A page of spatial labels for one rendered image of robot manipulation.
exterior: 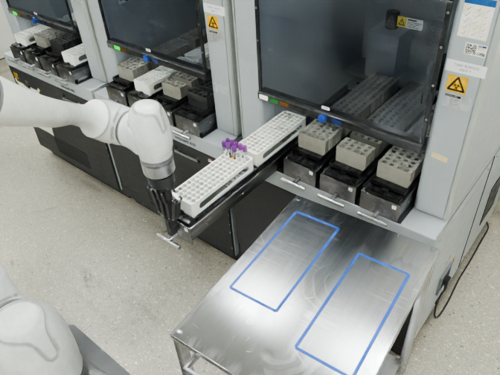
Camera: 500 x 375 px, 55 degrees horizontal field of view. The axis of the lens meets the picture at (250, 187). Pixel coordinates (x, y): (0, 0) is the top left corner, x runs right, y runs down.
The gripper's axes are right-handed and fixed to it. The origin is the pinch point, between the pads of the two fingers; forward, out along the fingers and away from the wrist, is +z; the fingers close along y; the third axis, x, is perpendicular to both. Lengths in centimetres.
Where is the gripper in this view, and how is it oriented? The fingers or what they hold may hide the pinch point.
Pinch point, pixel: (171, 224)
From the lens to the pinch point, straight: 148.7
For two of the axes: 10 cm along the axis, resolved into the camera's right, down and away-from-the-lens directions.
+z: 0.5, 7.8, 6.3
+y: -7.7, -3.6, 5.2
